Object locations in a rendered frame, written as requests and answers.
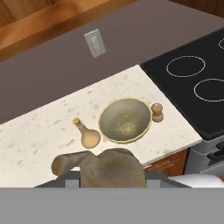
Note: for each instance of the brown wooden shaker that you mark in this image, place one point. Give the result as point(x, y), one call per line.
point(157, 113)

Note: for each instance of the grey wall socket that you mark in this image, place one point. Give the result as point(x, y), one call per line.
point(95, 43)

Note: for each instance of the brown garlic bulb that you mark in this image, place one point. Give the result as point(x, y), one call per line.
point(112, 170)

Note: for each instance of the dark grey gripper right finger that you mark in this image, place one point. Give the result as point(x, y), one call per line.
point(163, 181)

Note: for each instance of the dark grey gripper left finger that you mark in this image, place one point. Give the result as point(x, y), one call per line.
point(62, 181)

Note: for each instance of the wooden wall cupboard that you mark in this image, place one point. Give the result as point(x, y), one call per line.
point(204, 5)
point(43, 23)

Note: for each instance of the white rounded object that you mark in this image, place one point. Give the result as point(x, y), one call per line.
point(201, 180)

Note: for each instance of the tan round-bellied bottle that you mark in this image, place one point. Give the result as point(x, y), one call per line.
point(89, 137)

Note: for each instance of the wooden base cupboard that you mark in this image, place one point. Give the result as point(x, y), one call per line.
point(172, 163)

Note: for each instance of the olive mixing bowl yellow rim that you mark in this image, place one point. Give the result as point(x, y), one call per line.
point(125, 120)

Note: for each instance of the grey oven front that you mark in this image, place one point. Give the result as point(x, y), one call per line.
point(204, 157)

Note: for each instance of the black hob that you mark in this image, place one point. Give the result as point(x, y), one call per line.
point(189, 84)

